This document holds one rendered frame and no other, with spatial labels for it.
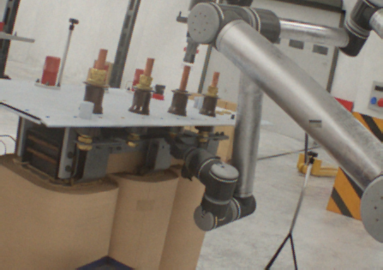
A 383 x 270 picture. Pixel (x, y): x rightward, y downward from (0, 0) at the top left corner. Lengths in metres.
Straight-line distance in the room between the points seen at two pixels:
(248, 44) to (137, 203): 0.84
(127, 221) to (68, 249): 0.39
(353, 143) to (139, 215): 1.03
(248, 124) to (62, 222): 0.78
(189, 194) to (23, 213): 0.96
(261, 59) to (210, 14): 0.24
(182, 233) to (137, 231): 0.44
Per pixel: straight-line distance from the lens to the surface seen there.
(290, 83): 1.33
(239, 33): 1.45
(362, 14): 2.32
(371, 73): 6.59
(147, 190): 1.91
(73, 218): 1.59
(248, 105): 1.73
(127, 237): 1.96
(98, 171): 1.65
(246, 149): 1.77
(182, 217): 2.32
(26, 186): 1.62
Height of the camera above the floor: 1.58
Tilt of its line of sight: 8 degrees down
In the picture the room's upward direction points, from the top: 13 degrees clockwise
